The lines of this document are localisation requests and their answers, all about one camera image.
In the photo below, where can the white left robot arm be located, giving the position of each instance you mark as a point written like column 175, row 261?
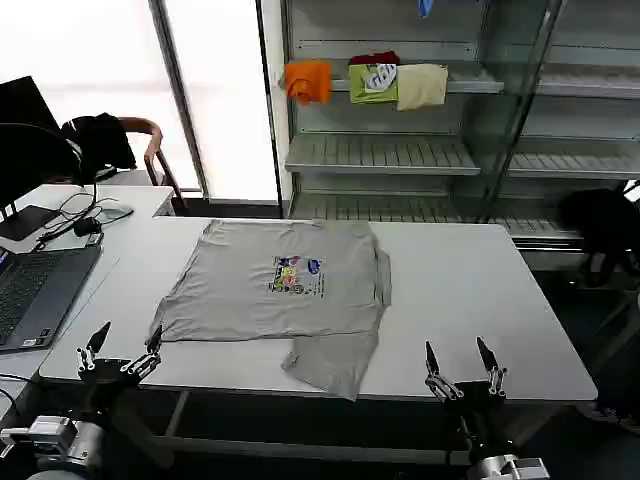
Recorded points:
column 50, row 445

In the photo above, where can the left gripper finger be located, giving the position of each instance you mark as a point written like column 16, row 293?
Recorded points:
column 99, row 340
column 152, row 342

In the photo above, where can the brown wooden chair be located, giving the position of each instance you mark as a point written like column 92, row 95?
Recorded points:
column 155, row 150

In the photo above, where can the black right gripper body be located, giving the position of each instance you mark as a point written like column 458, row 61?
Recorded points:
column 475, row 410

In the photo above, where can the grey printed t-shirt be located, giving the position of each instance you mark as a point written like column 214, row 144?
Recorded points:
column 280, row 290

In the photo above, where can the black monitor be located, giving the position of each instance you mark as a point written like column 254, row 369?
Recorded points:
column 25, row 145

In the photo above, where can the black power adapter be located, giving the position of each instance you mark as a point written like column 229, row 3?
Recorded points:
column 87, row 227

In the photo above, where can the white table frame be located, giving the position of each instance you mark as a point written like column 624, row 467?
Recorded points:
column 300, row 447

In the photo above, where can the black jacket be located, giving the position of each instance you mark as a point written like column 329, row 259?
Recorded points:
column 102, row 142

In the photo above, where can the black flat monitor base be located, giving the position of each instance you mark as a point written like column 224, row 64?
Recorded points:
column 25, row 222

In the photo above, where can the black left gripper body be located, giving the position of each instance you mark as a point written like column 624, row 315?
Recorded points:
column 107, row 385

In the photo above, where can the black backpack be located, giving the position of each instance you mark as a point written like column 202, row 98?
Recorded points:
column 597, row 225

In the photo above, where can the dark grey laptop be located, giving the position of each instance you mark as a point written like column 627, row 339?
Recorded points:
column 35, row 295

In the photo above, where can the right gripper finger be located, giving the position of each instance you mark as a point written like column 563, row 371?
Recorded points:
column 434, row 362
column 489, row 357

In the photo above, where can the grey window post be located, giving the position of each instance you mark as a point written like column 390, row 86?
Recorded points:
column 182, row 100

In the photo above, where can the grey computer mouse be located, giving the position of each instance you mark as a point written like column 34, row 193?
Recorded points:
column 119, row 212

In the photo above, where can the metal shelf rack with clothes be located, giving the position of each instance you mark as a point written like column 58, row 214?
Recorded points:
column 400, row 125

